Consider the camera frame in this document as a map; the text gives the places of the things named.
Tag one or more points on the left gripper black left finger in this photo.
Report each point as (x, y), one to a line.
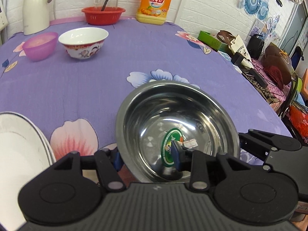
(72, 188)

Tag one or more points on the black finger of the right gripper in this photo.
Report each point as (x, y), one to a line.
(260, 143)

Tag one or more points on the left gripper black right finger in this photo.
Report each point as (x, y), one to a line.
(242, 192)

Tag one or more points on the stainless steel bowl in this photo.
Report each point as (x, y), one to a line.
(157, 113)

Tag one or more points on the purple plastic bowl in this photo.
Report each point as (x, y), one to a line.
(40, 46)

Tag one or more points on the white ceramic cartoon bowl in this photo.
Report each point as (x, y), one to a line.
(83, 43)

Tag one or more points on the white plate stack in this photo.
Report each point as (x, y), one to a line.
(25, 152)

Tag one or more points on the brown leather bag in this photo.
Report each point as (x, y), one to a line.
(277, 65)

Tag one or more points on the black power adapter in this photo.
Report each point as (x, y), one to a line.
(237, 60)

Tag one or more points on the white paper bag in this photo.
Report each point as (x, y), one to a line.
(236, 44)

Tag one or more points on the purple floral tablecloth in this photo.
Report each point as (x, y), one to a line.
(74, 102)

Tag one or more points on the green cardboard box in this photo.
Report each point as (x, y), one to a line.
(212, 42)

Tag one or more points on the blue paper fan decoration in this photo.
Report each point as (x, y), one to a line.
(258, 8)

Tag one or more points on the yellow dish soap bottle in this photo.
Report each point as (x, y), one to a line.
(153, 11)

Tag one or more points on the red plastic basket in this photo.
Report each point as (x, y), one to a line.
(97, 17)

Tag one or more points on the white thermos jug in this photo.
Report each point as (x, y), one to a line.
(36, 17)

